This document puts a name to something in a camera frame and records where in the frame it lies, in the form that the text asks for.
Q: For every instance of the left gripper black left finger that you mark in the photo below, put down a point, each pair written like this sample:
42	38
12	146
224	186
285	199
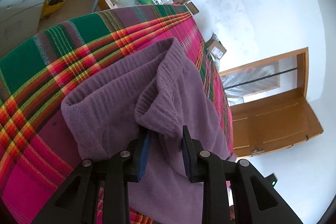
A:
76	200

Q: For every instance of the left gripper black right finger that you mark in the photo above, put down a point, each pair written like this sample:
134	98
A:
233	192

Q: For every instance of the purple fleece garment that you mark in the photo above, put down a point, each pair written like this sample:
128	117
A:
158	88

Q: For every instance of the pink green plaid blanket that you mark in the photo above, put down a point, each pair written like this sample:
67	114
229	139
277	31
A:
38	151

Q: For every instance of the silver patterned curtain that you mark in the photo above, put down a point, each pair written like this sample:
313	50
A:
240	85

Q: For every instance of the brown cardboard box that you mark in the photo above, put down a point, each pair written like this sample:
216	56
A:
215	47

